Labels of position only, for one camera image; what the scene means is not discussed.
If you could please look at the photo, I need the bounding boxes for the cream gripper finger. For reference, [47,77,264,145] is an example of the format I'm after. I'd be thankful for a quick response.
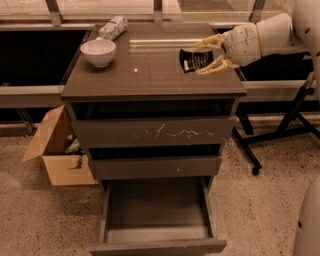
[194,34,226,49]
[196,55,238,75]

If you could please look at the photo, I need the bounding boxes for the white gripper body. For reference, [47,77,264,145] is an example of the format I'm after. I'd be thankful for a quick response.
[224,23,261,66]

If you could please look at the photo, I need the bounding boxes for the black rxbar chocolate bar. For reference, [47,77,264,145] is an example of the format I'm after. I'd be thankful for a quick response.
[179,49,214,73]

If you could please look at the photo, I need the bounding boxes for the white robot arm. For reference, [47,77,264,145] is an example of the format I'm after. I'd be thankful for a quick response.
[195,0,320,256]

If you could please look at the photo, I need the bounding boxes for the grey drawer cabinet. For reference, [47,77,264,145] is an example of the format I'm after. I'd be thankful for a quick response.
[59,21,248,188]

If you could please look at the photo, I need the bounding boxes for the grey top drawer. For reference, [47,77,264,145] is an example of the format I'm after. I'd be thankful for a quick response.
[72,116,235,148]

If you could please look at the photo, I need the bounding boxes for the grey drawer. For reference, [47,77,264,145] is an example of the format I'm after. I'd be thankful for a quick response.
[89,144,222,180]
[72,116,235,148]
[89,177,227,256]

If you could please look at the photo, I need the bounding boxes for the grey middle drawer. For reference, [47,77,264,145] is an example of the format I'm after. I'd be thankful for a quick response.
[89,144,222,180]

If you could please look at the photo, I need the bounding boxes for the grey bottom drawer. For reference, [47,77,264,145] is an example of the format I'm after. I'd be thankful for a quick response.
[89,177,227,256]

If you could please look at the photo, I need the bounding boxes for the black folding table stand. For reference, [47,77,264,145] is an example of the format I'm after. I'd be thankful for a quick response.
[232,49,320,177]

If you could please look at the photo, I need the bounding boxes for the white blue snack bag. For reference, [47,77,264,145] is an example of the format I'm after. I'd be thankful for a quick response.
[99,15,128,41]

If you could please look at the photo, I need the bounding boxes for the white ceramic bowl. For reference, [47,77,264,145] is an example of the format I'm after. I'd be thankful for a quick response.
[80,39,116,67]

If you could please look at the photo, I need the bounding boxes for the green items in box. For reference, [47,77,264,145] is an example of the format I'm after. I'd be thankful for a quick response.
[65,134,83,169]

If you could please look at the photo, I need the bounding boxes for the open cardboard box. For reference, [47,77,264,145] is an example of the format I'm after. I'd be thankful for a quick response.
[22,105,96,186]

